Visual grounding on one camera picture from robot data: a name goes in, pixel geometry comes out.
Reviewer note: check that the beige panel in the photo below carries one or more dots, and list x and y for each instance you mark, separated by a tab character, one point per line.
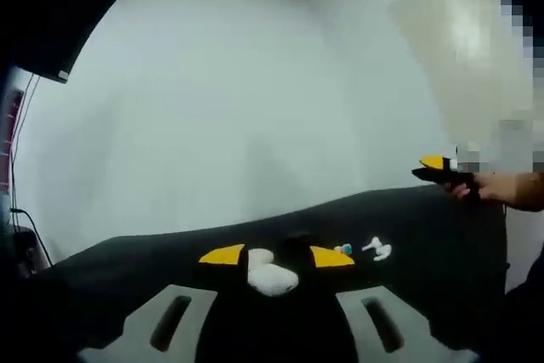
446	40

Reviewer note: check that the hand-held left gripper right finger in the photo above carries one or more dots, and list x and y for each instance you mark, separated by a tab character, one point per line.
408	329

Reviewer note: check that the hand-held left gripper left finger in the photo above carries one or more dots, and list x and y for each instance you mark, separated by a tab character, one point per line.
144	324

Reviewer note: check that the person's right hand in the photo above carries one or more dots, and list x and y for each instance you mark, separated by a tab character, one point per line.
491	186

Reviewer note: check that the white clip earphone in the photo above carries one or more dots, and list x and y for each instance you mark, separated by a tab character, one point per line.
382	254

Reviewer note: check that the purple lit screen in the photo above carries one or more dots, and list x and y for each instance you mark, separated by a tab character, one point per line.
10	137

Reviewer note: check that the white stem earphone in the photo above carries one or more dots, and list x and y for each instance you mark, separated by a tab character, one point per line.
370	244

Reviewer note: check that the white oval charging case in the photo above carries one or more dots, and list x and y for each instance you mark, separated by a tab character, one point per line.
272	280

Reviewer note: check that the black flat device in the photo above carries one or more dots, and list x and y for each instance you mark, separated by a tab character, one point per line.
27	252

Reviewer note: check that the black table cloth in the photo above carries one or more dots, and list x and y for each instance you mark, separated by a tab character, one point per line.
127	261

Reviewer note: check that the black wall monitor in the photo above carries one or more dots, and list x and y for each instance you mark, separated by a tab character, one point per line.
64	18

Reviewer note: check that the blue white earphone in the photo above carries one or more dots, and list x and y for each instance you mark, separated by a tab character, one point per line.
345	249

